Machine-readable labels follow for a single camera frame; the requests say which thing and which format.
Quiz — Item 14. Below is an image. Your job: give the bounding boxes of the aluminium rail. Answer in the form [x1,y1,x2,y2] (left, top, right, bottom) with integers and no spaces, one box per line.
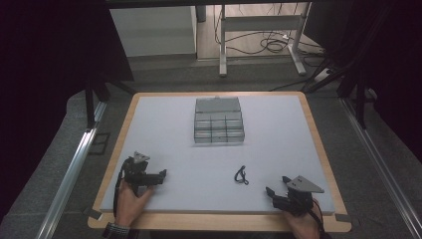
[339,98,422,239]
[35,101,107,239]

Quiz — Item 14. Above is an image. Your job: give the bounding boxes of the clear plastic compartment box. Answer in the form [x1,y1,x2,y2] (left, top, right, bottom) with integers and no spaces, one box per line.
[193,96,246,144]

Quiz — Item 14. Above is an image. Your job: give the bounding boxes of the white power strip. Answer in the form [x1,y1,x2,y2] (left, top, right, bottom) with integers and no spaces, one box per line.
[313,67,333,83]

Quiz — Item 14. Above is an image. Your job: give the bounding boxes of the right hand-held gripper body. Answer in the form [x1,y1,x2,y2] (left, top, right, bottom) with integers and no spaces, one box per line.
[272,174,325,217]

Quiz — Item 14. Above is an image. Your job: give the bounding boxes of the white foam mat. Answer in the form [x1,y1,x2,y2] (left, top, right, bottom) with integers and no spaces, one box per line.
[99,95,336,215]

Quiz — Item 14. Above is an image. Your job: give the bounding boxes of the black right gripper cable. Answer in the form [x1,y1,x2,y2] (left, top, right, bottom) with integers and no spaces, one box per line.
[307,198,332,239]

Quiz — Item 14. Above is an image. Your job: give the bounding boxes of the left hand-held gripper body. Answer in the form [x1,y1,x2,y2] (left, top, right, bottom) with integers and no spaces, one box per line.
[122,150,164,197]

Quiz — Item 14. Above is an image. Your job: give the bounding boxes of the grey partition panel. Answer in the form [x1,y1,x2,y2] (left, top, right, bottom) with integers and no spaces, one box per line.
[108,5,197,58]

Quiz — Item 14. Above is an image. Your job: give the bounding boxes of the person's right hand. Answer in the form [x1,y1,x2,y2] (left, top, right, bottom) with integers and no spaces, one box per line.
[283,198,322,239]

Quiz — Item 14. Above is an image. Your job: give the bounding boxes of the white metal desk frame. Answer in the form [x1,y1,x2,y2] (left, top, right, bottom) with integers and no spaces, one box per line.
[218,2,309,78]

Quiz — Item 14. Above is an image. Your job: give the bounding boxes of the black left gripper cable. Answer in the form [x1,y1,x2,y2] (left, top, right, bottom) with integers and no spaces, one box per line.
[112,158,131,218]

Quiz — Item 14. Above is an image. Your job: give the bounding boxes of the grey tape piece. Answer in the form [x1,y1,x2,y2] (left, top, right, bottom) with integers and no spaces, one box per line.
[87,206,105,221]

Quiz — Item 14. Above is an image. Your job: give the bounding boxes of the person's left hand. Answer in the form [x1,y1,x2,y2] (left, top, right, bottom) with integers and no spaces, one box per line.
[113,179,155,229]

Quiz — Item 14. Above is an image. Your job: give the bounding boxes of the black rectangular floor frame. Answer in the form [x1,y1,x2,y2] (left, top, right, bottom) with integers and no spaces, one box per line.
[88,131,111,156]

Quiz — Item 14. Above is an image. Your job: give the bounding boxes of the black floor cables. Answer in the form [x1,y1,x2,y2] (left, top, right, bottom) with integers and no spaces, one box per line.
[213,3,327,68]

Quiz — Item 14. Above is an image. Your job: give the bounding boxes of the black tripod stand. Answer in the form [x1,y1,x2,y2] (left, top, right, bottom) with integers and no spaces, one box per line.
[84,73,137,130]
[300,54,377,130]

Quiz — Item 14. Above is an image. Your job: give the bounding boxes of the black curtain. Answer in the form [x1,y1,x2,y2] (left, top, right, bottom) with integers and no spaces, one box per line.
[303,0,422,163]
[0,0,135,223]

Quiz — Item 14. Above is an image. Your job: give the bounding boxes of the small black hair tie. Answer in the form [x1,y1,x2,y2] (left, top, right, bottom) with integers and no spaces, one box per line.
[234,164,250,186]

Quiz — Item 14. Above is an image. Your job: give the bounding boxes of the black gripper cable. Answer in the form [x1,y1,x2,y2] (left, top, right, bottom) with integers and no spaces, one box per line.
[112,158,131,218]
[307,198,332,239]

